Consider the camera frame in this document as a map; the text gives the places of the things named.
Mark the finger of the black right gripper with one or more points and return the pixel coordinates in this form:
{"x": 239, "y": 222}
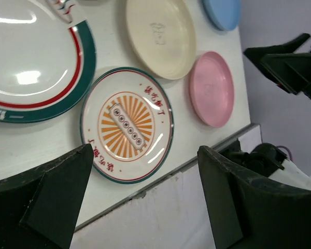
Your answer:
{"x": 289, "y": 70}

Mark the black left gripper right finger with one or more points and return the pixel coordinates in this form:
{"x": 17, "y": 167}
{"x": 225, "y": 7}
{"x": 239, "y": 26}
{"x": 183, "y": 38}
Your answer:
{"x": 248, "y": 210}

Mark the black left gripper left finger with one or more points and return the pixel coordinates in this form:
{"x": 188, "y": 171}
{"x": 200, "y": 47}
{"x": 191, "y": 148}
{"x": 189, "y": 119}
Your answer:
{"x": 39, "y": 207}

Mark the pink plastic plate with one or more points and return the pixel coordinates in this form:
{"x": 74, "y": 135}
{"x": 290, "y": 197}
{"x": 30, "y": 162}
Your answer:
{"x": 211, "y": 89}

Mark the blue plastic plate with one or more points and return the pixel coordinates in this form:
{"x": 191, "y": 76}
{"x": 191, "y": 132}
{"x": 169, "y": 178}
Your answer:
{"x": 225, "y": 15}

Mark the orange sunburst patterned plate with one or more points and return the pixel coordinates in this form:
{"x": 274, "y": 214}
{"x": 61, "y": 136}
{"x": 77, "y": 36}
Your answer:
{"x": 128, "y": 120}

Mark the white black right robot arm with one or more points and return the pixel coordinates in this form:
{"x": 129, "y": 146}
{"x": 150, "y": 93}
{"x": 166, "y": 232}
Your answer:
{"x": 269, "y": 161}

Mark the large green red rimmed plate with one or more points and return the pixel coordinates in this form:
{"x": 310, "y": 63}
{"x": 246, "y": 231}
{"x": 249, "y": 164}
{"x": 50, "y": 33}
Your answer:
{"x": 47, "y": 59}

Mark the cream plastic plate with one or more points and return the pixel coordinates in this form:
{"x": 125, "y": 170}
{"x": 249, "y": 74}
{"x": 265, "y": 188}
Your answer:
{"x": 163, "y": 36}

